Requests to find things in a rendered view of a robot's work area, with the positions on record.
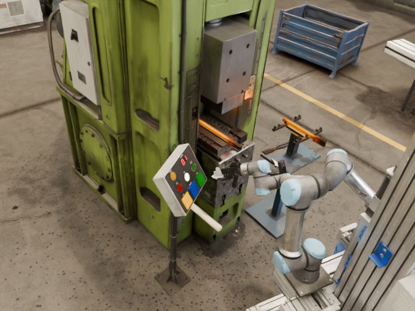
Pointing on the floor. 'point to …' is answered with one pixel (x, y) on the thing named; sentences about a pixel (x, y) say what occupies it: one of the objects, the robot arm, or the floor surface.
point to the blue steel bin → (320, 36)
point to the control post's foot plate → (171, 287)
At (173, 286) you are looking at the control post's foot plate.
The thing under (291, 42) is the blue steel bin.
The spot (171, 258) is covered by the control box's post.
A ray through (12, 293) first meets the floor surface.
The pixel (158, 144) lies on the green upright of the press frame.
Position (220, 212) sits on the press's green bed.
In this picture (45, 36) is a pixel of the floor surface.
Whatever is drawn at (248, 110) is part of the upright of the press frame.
